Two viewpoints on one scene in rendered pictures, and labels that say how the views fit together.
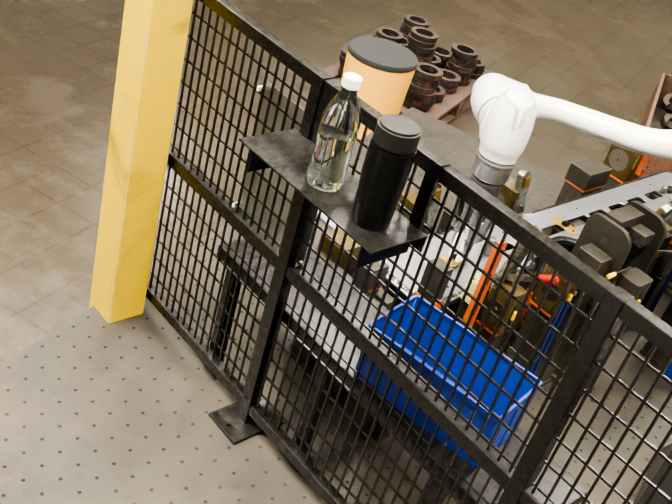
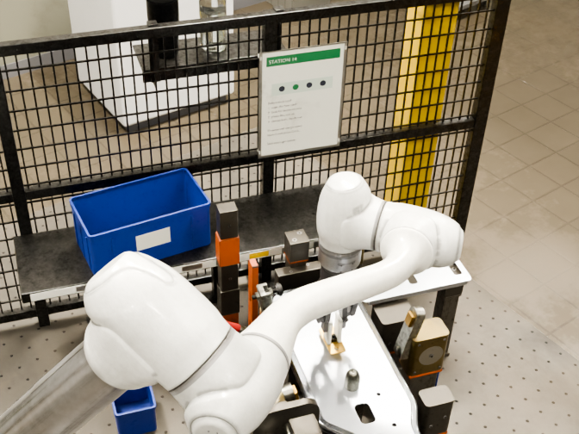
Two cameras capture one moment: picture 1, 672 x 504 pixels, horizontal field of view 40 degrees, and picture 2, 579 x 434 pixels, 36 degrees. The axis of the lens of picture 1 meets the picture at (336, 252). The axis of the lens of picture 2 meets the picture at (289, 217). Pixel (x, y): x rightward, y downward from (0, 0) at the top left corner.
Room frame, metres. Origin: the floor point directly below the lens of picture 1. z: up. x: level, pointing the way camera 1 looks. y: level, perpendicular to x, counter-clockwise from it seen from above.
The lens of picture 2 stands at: (2.53, -1.55, 2.49)
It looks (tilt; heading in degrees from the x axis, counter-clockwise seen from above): 39 degrees down; 120
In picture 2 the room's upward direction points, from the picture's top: 2 degrees clockwise
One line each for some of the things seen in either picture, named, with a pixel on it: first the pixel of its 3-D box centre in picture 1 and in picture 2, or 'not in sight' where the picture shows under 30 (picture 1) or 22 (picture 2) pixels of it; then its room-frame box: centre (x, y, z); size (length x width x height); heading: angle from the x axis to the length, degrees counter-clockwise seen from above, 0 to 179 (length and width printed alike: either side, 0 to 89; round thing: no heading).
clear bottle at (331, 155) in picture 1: (338, 131); (212, 9); (1.36, 0.05, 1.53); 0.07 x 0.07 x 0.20
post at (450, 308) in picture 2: not in sight; (444, 313); (2.04, 0.10, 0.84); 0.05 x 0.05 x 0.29; 50
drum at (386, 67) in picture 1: (368, 103); not in sight; (4.28, 0.06, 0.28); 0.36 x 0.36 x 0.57
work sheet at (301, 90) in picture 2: (280, 177); (300, 100); (1.56, 0.15, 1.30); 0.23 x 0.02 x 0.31; 50
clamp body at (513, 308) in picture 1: (489, 346); not in sight; (1.80, -0.42, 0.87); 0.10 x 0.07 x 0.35; 50
